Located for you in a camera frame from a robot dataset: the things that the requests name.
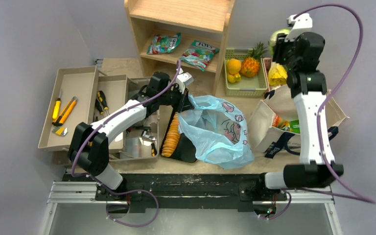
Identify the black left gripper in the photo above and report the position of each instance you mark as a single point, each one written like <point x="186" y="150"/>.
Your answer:
<point x="183" y="103"/>

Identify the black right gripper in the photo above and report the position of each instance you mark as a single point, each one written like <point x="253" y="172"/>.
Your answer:
<point x="280" y="51"/>

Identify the yellow white napa cabbage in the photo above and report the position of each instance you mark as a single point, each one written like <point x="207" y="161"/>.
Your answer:
<point x="277" y="75"/>

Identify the green round cabbage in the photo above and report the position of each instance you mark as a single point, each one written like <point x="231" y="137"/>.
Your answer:
<point x="273" y="39"/>

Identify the pineapple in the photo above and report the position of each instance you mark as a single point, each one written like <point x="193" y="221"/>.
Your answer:
<point x="251" y="64"/>

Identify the light blue plastic grocery bag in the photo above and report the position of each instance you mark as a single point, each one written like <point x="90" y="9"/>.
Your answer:
<point x="218" y="130"/>

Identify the orange fruit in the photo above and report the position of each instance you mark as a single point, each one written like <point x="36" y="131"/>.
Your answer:
<point x="233" y="66"/>

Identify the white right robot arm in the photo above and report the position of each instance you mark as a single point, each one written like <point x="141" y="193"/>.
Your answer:
<point x="308" y="88"/>

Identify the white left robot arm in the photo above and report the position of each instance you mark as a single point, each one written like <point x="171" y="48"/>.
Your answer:
<point x="89" y="148"/>

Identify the pink plastic basket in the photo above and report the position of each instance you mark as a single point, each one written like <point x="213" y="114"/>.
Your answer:
<point x="266" y="67"/>

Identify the orange spiral bread loaf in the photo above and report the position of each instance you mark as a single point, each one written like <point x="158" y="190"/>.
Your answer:
<point x="172" y="137"/>

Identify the green plastic basket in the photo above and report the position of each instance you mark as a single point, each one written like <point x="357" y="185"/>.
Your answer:
<point x="256" y="86"/>

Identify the right candy bag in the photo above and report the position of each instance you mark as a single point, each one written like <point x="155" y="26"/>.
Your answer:
<point x="199" y="54"/>

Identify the candy bag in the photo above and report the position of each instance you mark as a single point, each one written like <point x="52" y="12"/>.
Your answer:
<point x="162" y="44"/>
<point x="199" y="54"/>

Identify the grey open toolbox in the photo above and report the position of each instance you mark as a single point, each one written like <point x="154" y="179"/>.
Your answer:
<point x="137" y="144"/>

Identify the left candy bag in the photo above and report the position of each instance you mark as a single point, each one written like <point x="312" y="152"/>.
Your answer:
<point x="162" y="44"/>

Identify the black rectangular tray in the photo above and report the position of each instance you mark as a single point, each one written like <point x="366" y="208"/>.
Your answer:
<point x="184" y="151"/>

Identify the stubby black yellow screwdriver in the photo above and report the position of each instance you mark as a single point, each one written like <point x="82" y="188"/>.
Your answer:
<point x="153" y="150"/>

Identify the wooden shelf unit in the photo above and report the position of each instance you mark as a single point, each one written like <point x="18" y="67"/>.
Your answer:
<point x="207" y="21"/>

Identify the orange snack packet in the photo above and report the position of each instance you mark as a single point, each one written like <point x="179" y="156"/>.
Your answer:
<point x="280" y="123"/>

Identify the green bottle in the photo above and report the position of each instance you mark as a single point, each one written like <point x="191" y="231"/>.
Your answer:
<point x="294" y="126"/>

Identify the beige canvas tote bag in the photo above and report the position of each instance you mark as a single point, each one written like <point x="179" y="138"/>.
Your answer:
<point x="262" y="136"/>

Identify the beige toolbox tray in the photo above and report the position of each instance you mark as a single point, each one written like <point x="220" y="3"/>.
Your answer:
<point x="82" y="83"/>

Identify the yellow utility knife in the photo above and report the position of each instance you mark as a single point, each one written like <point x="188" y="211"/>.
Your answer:
<point x="61" y="119"/>

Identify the small yellow screwdriver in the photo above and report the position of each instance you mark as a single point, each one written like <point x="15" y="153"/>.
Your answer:
<point x="57" y="106"/>

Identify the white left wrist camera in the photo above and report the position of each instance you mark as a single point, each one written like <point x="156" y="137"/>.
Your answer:
<point x="183" y="80"/>

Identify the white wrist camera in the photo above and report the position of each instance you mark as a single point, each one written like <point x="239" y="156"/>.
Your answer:
<point x="183" y="80"/>
<point x="299" y="25"/>

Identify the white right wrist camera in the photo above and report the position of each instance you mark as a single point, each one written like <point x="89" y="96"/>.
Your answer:
<point x="299" y="25"/>

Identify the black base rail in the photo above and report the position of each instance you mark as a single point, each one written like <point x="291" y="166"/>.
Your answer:
<point x="241" y="192"/>

